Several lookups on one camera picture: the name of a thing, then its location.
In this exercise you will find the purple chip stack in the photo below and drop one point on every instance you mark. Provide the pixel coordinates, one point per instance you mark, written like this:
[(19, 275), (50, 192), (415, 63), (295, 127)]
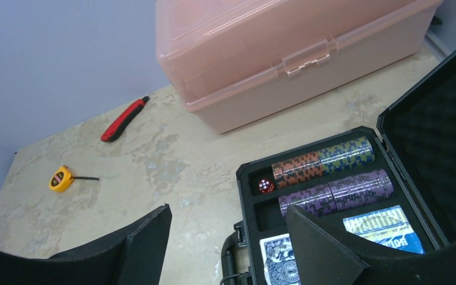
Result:
[(362, 189), (318, 200)]

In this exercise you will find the black poker set case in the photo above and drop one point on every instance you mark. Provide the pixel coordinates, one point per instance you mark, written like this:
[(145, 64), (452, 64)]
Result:
[(414, 142)]

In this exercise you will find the yellow tape measure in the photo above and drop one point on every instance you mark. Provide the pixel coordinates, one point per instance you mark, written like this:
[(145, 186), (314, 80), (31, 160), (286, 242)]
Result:
[(64, 177)]

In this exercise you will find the blue yellow chip stack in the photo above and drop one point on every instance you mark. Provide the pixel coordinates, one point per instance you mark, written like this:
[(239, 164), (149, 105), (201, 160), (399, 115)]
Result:
[(346, 155)]

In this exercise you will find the texas holdem card box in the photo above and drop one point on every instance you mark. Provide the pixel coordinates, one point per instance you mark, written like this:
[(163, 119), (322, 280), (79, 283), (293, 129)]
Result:
[(389, 227)]

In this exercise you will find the blue card deck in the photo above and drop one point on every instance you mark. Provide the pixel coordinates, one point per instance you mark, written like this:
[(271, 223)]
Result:
[(280, 266)]

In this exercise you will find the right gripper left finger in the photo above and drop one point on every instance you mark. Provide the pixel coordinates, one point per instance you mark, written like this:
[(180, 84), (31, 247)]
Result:
[(133, 254)]

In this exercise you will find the red utility knife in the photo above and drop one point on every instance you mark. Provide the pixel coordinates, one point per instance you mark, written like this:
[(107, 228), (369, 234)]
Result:
[(117, 127)]

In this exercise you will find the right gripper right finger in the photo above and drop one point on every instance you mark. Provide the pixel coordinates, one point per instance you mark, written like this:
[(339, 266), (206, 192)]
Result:
[(327, 255)]

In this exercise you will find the red dice pair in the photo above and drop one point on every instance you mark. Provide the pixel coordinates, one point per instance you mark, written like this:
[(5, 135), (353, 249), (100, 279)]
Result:
[(266, 186)]

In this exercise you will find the orange chip stack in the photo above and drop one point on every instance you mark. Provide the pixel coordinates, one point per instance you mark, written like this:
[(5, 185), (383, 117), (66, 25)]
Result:
[(298, 169)]

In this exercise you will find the pink plastic storage box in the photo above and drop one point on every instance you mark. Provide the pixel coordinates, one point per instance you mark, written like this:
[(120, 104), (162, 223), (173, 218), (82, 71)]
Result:
[(235, 62)]

